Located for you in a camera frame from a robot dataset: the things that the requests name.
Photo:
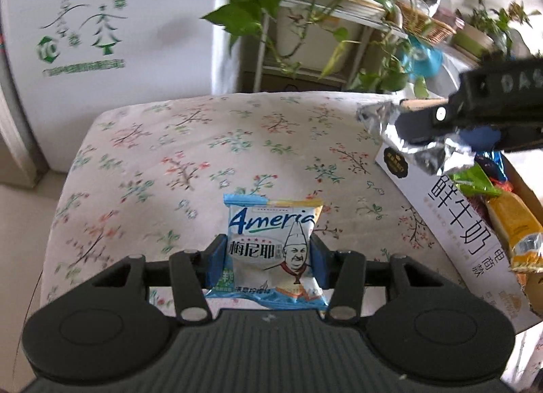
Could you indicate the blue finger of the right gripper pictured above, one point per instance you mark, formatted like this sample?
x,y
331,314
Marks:
x,y
481,139
424,125

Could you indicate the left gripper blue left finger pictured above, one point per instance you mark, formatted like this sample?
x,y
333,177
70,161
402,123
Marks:
x,y
215,255

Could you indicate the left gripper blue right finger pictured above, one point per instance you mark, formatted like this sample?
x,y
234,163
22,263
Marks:
x,y
325,263

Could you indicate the blue foil snack packet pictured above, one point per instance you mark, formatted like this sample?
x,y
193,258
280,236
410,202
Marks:
x,y
492,165

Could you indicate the silver foil snack packet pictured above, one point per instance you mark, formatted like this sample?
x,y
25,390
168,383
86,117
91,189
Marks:
x,y
445,155

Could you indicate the green snack packet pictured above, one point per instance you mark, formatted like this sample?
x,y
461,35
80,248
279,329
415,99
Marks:
x,y
474,182

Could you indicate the light blue Ameria packet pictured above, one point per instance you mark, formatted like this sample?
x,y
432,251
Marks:
x,y
268,258

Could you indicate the orange bread packet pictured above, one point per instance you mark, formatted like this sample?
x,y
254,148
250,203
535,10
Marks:
x,y
519,231

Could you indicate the red noodle snack packet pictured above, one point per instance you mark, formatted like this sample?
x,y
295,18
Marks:
x,y
505,186

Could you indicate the green striped plant pot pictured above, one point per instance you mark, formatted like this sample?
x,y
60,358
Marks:
x,y
472,41

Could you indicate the blue round fan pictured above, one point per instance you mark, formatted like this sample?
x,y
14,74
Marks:
x,y
422,60

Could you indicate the cardboard milk box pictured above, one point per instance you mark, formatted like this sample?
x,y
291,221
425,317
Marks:
x,y
468,241

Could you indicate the wicker basket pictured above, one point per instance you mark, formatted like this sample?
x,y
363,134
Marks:
x,y
423,27

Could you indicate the white metal plant rack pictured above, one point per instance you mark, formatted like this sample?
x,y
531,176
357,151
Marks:
x,y
332,51

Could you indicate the pothos plant in white pot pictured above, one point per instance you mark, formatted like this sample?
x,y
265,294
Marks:
x,y
322,15

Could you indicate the silver refrigerator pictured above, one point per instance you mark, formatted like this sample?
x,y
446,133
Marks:
x,y
22,163

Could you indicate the white chest freezer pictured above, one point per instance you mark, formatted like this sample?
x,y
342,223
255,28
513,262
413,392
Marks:
x,y
72,60

